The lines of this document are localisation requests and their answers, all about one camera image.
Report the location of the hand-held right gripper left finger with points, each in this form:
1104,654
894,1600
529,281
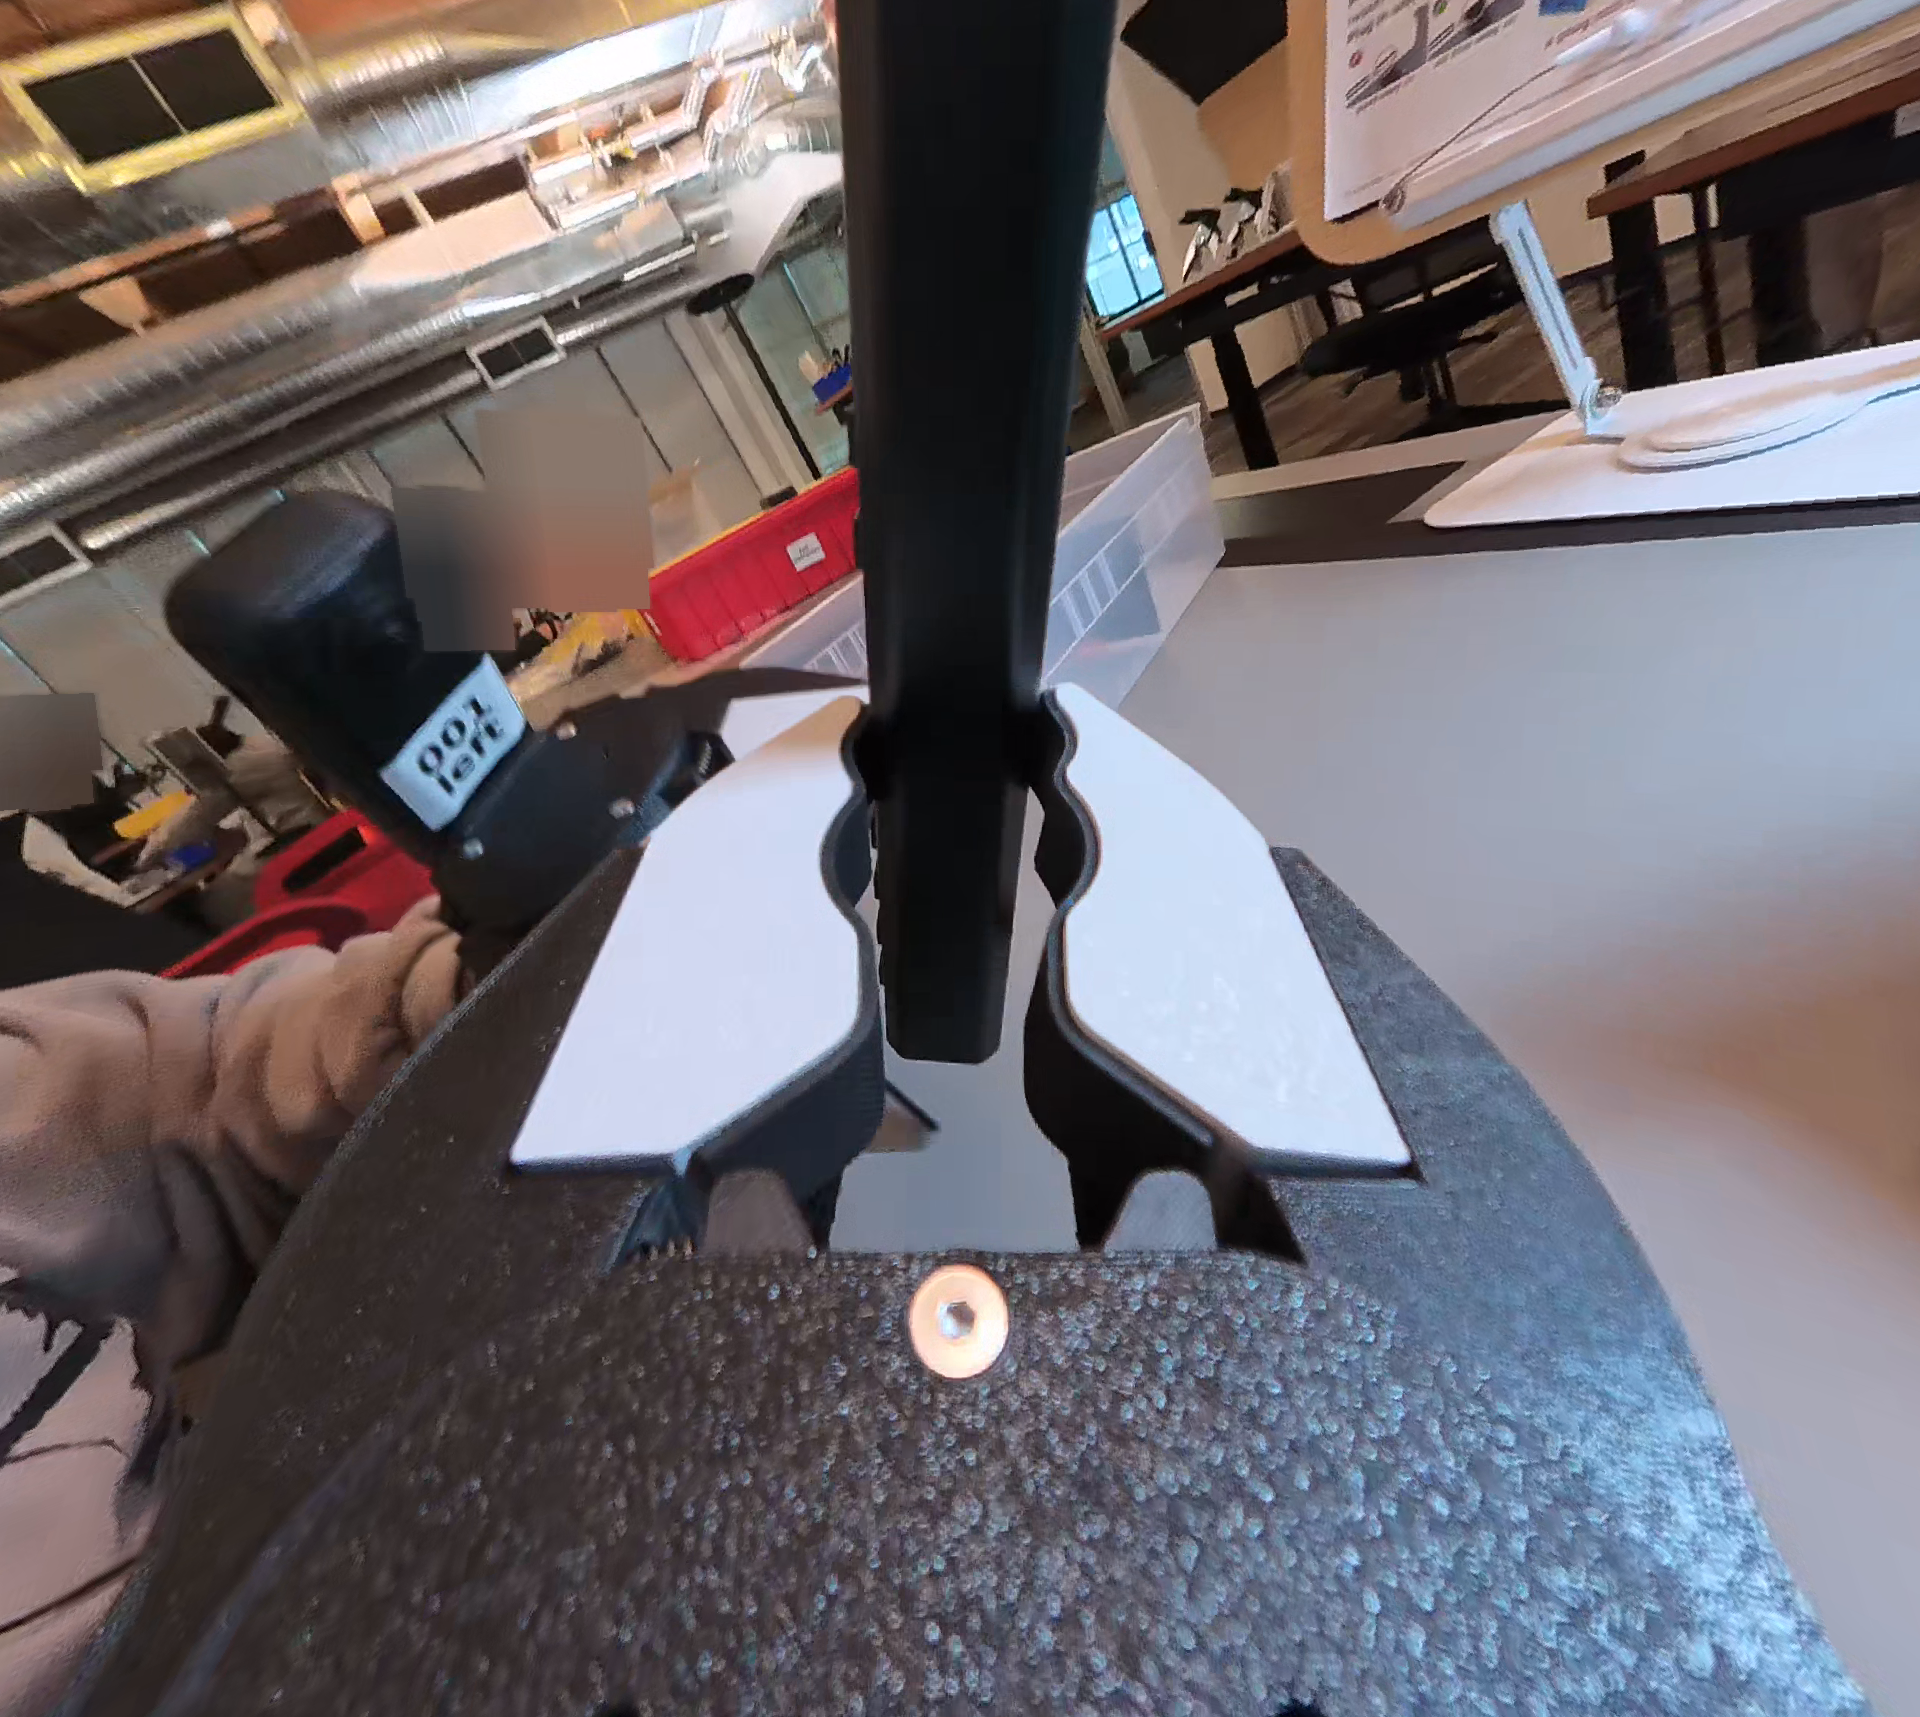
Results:
704,966

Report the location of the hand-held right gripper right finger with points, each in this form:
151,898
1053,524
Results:
1215,966

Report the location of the clear plastic bin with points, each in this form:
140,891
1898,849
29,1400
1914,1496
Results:
1110,546

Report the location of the black usb hub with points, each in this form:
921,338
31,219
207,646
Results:
961,396

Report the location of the person's left forearm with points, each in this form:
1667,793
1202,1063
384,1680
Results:
181,1087

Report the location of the silver ventilation ducts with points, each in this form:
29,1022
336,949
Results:
225,396

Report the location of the red plastic bin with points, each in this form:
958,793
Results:
751,576

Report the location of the brown top desk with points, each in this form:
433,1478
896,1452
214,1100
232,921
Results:
1200,281

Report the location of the white tablet stand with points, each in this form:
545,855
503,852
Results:
1724,457

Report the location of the dark brown desk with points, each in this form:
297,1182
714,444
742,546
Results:
1724,165

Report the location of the black flat panel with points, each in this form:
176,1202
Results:
1208,15

